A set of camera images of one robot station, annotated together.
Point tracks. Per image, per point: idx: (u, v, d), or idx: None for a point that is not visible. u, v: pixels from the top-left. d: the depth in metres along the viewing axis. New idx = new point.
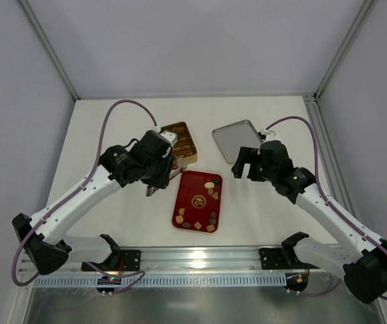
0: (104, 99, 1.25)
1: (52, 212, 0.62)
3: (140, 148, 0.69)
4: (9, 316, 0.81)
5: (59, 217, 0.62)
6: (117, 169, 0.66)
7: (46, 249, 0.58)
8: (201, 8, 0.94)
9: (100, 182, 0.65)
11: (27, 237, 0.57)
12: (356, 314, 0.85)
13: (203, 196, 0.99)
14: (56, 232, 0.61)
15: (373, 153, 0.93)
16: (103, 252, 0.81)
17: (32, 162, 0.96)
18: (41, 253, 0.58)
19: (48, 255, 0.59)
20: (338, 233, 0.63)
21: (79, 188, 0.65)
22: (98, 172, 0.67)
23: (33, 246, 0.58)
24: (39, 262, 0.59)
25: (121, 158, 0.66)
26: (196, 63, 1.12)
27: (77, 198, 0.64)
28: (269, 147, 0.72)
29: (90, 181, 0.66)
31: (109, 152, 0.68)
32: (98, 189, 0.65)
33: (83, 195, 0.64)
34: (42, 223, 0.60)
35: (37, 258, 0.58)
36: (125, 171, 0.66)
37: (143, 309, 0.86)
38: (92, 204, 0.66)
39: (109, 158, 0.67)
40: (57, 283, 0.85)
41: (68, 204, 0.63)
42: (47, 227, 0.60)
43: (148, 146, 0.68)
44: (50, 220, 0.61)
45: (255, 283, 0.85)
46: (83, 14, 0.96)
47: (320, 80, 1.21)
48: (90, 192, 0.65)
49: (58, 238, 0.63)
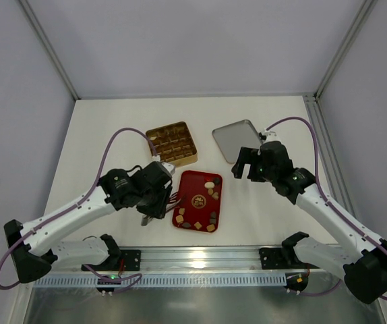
0: (104, 99, 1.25)
1: (44, 225, 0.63)
3: (141, 175, 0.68)
4: (9, 316, 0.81)
5: (49, 230, 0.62)
6: (114, 192, 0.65)
7: (29, 260, 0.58)
8: (201, 7, 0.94)
9: (96, 203, 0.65)
11: (13, 246, 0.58)
12: (356, 314, 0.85)
13: (203, 196, 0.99)
14: (43, 245, 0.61)
15: (373, 152, 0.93)
16: (100, 257, 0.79)
17: (32, 162, 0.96)
18: (23, 264, 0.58)
19: (31, 266, 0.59)
20: (338, 233, 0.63)
21: (75, 206, 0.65)
22: (95, 192, 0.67)
23: (18, 254, 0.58)
24: (22, 272, 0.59)
25: (121, 183, 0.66)
26: (196, 62, 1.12)
27: (70, 214, 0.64)
28: (270, 148, 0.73)
29: (86, 200, 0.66)
31: (110, 174, 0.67)
32: (93, 210, 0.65)
33: (77, 212, 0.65)
34: (31, 233, 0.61)
35: (20, 267, 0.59)
36: (122, 196, 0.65)
37: (143, 309, 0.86)
38: (85, 223, 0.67)
39: (109, 181, 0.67)
40: (57, 283, 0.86)
41: (60, 220, 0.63)
42: (36, 239, 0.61)
43: (150, 175, 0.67)
44: (40, 232, 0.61)
45: (255, 283, 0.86)
46: (83, 13, 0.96)
47: (320, 80, 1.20)
48: (83, 210, 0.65)
49: (45, 250, 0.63)
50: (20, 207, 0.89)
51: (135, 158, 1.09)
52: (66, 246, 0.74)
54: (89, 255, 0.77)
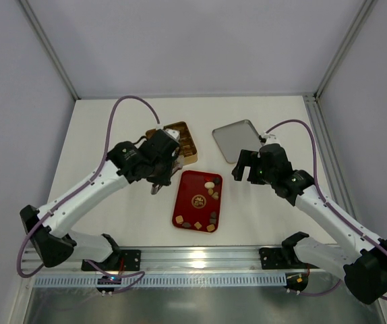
0: (104, 99, 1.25)
1: (60, 204, 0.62)
3: (149, 146, 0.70)
4: (9, 316, 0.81)
5: (66, 210, 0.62)
6: (126, 164, 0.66)
7: (50, 241, 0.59)
8: (201, 7, 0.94)
9: (108, 177, 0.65)
11: (34, 229, 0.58)
12: (356, 314, 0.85)
13: (203, 196, 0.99)
14: (63, 225, 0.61)
15: (374, 152, 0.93)
16: (103, 253, 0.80)
17: (32, 162, 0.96)
18: (46, 246, 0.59)
19: (52, 248, 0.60)
20: (338, 234, 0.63)
21: (87, 183, 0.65)
22: (106, 167, 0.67)
23: (39, 237, 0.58)
24: (44, 254, 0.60)
25: (131, 155, 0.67)
26: (196, 62, 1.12)
27: (85, 192, 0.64)
28: (269, 150, 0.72)
29: (98, 176, 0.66)
31: (119, 148, 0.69)
32: (106, 184, 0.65)
33: (91, 190, 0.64)
34: (48, 216, 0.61)
35: (42, 250, 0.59)
36: (133, 167, 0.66)
37: (143, 309, 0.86)
38: (100, 199, 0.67)
39: (118, 155, 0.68)
40: (57, 283, 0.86)
41: (75, 198, 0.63)
42: (54, 220, 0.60)
43: (158, 144, 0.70)
44: (58, 213, 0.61)
45: (255, 283, 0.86)
46: (83, 13, 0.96)
47: (320, 80, 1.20)
48: (98, 187, 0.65)
49: (65, 231, 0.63)
50: (20, 207, 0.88)
51: None
52: (79, 236, 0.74)
54: (97, 248, 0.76)
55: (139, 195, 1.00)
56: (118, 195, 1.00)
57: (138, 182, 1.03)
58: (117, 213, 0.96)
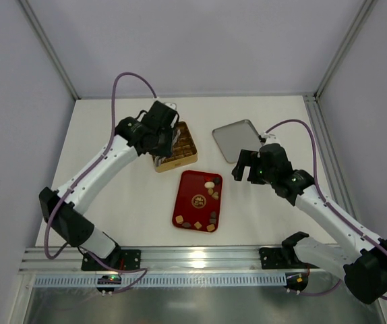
0: (104, 99, 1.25)
1: (78, 181, 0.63)
3: (150, 118, 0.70)
4: (9, 316, 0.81)
5: (85, 185, 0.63)
6: (133, 137, 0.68)
7: (77, 215, 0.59)
8: (202, 7, 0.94)
9: (120, 150, 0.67)
11: (59, 204, 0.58)
12: (356, 314, 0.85)
13: (203, 196, 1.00)
14: (84, 200, 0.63)
15: (374, 152, 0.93)
16: (107, 247, 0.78)
17: (32, 161, 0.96)
18: (73, 220, 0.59)
19: (78, 224, 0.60)
20: (338, 234, 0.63)
21: (101, 157, 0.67)
22: (116, 142, 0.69)
23: (65, 212, 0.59)
24: (70, 230, 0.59)
25: (136, 128, 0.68)
26: (196, 62, 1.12)
27: (100, 166, 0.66)
28: (269, 150, 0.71)
29: (110, 150, 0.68)
31: (124, 122, 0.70)
32: (119, 157, 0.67)
33: (106, 163, 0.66)
34: (69, 192, 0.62)
35: (68, 225, 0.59)
36: (141, 138, 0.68)
37: (143, 309, 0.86)
38: (113, 173, 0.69)
39: (125, 130, 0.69)
40: (58, 283, 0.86)
41: (93, 172, 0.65)
42: (76, 196, 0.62)
43: (158, 115, 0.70)
44: (78, 189, 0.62)
45: (255, 283, 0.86)
46: (84, 13, 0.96)
47: (320, 80, 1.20)
48: (111, 160, 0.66)
49: (85, 206, 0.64)
50: (20, 207, 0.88)
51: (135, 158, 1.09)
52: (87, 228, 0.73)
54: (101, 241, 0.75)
55: (139, 196, 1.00)
56: (118, 195, 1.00)
57: (138, 182, 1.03)
58: (117, 213, 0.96)
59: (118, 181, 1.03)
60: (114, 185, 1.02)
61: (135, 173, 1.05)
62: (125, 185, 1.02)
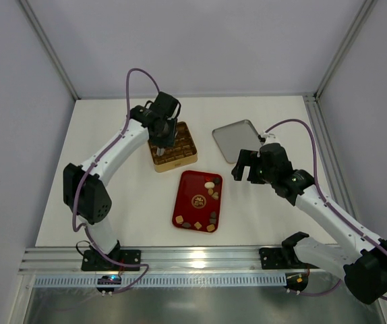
0: (104, 100, 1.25)
1: (101, 156, 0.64)
3: (156, 106, 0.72)
4: (9, 316, 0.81)
5: (108, 160, 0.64)
6: (145, 119, 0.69)
7: (102, 187, 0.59)
8: (202, 7, 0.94)
9: (136, 129, 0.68)
11: (84, 178, 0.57)
12: (356, 314, 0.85)
13: (203, 196, 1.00)
14: (107, 174, 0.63)
15: (374, 152, 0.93)
16: (109, 244, 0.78)
17: (32, 162, 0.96)
18: (98, 192, 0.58)
19: (102, 198, 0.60)
20: (338, 235, 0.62)
21: (119, 136, 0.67)
22: (131, 123, 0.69)
23: (90, 185, 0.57)
24: (95, 204, 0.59)
25: (147, 112, 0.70)
26: (196, 62, 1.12)
27: (118, 144, 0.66)
28: (268, 150, 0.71)
29: (127, 130, 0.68)
31: (135, 108, 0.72)
32: (136, 136, 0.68)
33: (124, 141, 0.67)
34: (94, 165, 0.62)
35: (94, 200, 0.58)
36: (152, 122, 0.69)
37: (143, 309, 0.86)
38: (129, 152, 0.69)
39: (137, 115, 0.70)
40: (57, 283, 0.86)
41: (113, 149, 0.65)
42: (100, 169, 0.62)
43: (164, 102, 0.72)
44: (101, 163, 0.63)
45: (255, 283, 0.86)
46: (84, 13, 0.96)
47: (320, 80, 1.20)
48: (129, 138, 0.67)
49: (108, 181, 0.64)
50: (21, 208, 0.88)
51: (135, 158, 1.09)
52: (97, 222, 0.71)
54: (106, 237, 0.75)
55: (139, 195, 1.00)
56: (118, 195, 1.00)
57: (139, 183, 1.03)
58: (116, 213, 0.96)
59: (118, 181, 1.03)
60: (114, 185, 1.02)
61: (135, 174, 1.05)
62: (125, 185, 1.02)
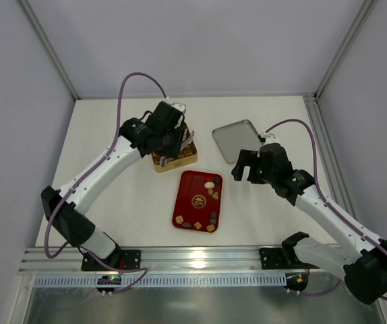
0: (104, 100, 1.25)
1: (80, 181, 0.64)
3: (154, 119, 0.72)
4: (9, 316, 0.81)
5: (87, 185, 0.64)
6: (137, 137, 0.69)
7: (77, 217, 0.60)
8: (202, 7, 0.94)
9: (123, 151, 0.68)
11: (59, 206, 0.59)
12: (356, 314, 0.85)
13: (203, 196, 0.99)
14: (85, 200, 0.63)
15: (374, 152, 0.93)
16: (104, 250, 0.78)
17: (32, 161, 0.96)
18: (73, 221, 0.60)
19: (78, 225, 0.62)
20: (338, 235, 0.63)
21: (104, 158, 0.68)
22: (119, 142, 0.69)
23: (65, 213, 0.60)
24: (71, 231, 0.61)
25: (140, 129, 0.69)
26: (196, 61, 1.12)
27: (102, 167, 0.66)
28: (268, 150, 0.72)
29: (112, 151, 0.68)
31: (129, 123, 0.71)
32: (122, 158, 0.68)
33: (108, 163, 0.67)
34: (71, 192, 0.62)
35: (69, 227, 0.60)
36: (144, 140, 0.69)
37: (143, 309, 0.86)
38: (116, 173, 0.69)
39: (129, 131, 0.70)
40: (58, 283, 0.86)
41: (94, 174, 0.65)
42: (77, 196, 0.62)
43: (162, 116, 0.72)
44: (79, 189, 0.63)
45: (255, 283, 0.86)
46: (84, 13, 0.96)
47: (320, 80, 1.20)
48: (114, 160, 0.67)
49: (87, 207, 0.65)
50: (20, 207, 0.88)
51: None
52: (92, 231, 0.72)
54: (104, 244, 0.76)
55: (139, 196, 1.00)
56: (117, 195, 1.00)
57: (140, 183, 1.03)
58: (116, 214, 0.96)
59: (118, 181, 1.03)
60: (114, 185, 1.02)
61: (135, 174, 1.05)
62: (125, 185, 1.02)
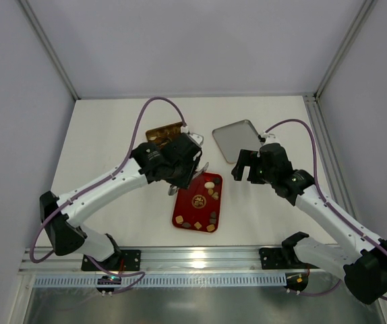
0: (104, 100, 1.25)
1: (80, 196, 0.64)
3: (172, 148, 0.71)
4: (9, 316, 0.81)
5: (85, 200, 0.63)
6: (148, 164, 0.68)
7: (66, 230, 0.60)
8: (202, 7, 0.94)
9: (130, 174, 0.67)
11: (52, 216, 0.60)
12: (356, 314, 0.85)
13: (203, 196, 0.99)
14: (80, 215, 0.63)
15: (374, 152, 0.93)
16: (104, 252, 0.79)
17: (32, 161, 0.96)
18: (61, 233, 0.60)
19: (67, 238, 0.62)
20: (338, 235, 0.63)
21: (109, 177, 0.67)
22: (129, 165, 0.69)
23: (56, 224, 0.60)
24: (58, 243, 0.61)
25: (153, 156, 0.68)
26: (196, 62, 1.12)
27: (104, 187, 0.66)
28: (268, 150, 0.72)
29: (120, 172, 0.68)
31: (144, 147, 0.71)
32: (127, 181, 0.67)
33: (112, 183, 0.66)
34: (68, 204, 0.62)
35: (57, 238, 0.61)
36: (154, 168, 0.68)
37: (143, 310, 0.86)
38: (118, 194, 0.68)
39: (142, 154, 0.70)
40: (58, 283, 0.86)
41: (95, 192, 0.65)
42: (73, 208, 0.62)
43: (181, 147, 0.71)
44: (77, 202, 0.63)
45: (255, 283, 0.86)
46: (85, 13, 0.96)
47: (320, 81, 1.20)
48: (118, 181, 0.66)
49: (81, 221, 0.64)
50: (20, 207, 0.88)
51: None
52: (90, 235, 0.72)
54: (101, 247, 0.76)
55: (139, 195, 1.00)
56: None
57: None
58: (116, 214, 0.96)
59: None
60: None
61: None
62: None
